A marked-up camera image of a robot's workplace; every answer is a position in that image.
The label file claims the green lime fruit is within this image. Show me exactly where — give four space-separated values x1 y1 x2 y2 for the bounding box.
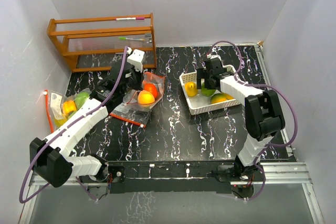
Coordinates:
201 88 216 97

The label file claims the red tomato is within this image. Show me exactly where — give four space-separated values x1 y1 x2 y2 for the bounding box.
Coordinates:
143 83 158 99

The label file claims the orange fruit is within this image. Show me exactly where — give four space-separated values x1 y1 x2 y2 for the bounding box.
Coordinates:
137 90 155 107

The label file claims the light green cabbage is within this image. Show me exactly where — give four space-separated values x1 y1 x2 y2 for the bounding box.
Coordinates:
75 92 90 108

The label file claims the yellow bell pepper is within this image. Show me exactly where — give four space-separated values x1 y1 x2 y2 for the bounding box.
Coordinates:
62 100 77 117

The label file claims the clear red zip bag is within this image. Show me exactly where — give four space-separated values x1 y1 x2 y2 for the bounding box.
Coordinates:
43 88 91 133

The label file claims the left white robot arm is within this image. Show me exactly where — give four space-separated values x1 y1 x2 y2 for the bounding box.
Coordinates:
29 60 143 188

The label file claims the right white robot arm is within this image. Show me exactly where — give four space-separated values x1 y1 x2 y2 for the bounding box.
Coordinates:
197 56 285 180

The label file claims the green yellow mango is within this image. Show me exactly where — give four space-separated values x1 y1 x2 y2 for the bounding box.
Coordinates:
211 93 234 104

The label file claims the red small box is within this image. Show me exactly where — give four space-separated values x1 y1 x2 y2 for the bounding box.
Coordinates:
132 49 144 54

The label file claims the white plastic basket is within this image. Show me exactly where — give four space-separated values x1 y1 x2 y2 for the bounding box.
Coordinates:
179 71 240 115

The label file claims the green marker pen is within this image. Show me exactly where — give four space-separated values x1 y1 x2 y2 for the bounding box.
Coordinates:
118 37 145 41

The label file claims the wooden orange shelf rack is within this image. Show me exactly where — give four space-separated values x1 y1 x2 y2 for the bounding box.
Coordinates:
47 13 157 72

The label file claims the pink white marker pen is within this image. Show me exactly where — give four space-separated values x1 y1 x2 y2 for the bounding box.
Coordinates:
115 17 145 21

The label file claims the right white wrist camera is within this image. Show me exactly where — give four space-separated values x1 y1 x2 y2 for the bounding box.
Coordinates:
207 54 222 60

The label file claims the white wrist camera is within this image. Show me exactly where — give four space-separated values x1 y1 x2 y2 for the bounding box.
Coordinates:
127 52 145 73
207 54 222 60

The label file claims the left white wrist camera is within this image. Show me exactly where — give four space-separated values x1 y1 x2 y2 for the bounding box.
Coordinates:
127 52 145 73

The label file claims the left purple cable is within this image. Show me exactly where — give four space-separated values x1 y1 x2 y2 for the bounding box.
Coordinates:
19 46 133 204

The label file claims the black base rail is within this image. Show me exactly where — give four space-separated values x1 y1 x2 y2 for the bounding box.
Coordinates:
78 159 266 196

